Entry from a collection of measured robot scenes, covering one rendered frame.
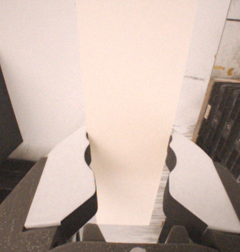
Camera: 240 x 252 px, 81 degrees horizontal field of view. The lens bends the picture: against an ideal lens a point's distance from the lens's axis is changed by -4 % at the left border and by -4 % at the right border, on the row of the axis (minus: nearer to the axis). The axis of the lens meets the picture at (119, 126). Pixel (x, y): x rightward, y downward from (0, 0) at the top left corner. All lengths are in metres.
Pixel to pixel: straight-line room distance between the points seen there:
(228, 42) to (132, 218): 1.21
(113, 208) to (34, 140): 0.40
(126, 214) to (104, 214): 0.02
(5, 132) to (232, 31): 1.30
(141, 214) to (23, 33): 0.42
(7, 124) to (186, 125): 0.50
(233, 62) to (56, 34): 1.16
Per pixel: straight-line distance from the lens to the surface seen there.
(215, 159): 1.07
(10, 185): 0.52
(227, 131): 0.96
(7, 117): 0.49
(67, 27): 0.39
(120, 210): 0.18
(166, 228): 2.11
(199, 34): 0.41
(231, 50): 1.29
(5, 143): 0.49
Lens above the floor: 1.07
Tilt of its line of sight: 61 degrees down
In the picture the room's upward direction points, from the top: 177 degrees counter-clockwise
